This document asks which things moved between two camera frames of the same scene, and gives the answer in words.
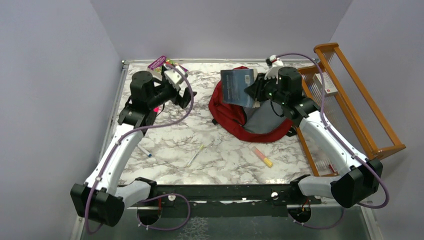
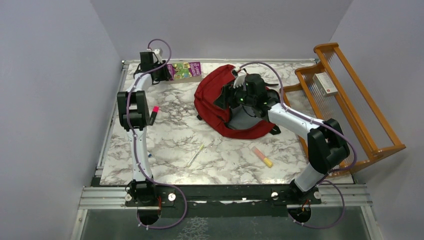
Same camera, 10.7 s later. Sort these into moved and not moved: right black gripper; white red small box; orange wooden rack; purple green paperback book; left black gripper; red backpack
Moved: purple green paperback book; right black gripper; left black gripper; red backpack
Not moved: white red small box; orange wooden rack
